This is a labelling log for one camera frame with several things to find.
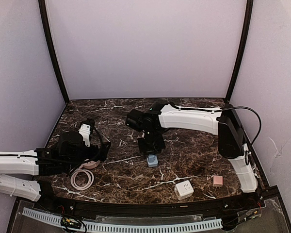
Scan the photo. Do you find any pink cable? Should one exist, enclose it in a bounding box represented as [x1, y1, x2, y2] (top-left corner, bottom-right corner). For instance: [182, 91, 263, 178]
[70, 169, 95, 190]

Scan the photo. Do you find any pink round socket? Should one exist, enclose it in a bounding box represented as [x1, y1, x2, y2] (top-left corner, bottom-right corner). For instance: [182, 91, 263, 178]
[82, 161, 100, 169]

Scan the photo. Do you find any white cube socket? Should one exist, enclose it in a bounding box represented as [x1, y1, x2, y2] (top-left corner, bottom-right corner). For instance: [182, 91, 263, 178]
[174, 180, 194, 200]

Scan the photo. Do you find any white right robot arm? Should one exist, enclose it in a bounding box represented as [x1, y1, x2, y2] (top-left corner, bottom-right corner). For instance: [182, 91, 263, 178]
[125, 102, 258, 193]

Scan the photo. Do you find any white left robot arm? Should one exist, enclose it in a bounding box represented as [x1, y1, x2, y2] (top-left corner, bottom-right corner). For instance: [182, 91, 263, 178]
[0, 132, 111, 201]

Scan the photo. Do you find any small pink charger plug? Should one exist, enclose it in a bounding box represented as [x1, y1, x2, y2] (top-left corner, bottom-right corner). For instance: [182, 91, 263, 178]
[212, 175, 224, 187]

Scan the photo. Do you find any small circuit board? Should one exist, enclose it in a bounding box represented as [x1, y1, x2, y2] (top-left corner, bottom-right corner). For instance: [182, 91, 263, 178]
[60, 217, 82, 230]

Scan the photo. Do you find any white slotted cable duct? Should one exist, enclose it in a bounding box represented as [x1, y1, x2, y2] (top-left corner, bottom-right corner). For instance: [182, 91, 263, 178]
[22, 207, 223, 233]

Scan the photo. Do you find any black left corner post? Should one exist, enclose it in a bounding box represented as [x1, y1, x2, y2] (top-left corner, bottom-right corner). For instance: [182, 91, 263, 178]
[38, 0, 70, 105]

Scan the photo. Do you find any black corner post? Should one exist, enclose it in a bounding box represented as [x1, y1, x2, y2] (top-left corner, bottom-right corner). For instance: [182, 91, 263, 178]
[225, 0, 254, 103]
[38, 0, 70, 105]

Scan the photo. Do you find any black right corner post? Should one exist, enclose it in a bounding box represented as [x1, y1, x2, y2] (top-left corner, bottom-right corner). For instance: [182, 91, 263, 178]
[225, 0, 254, 103]

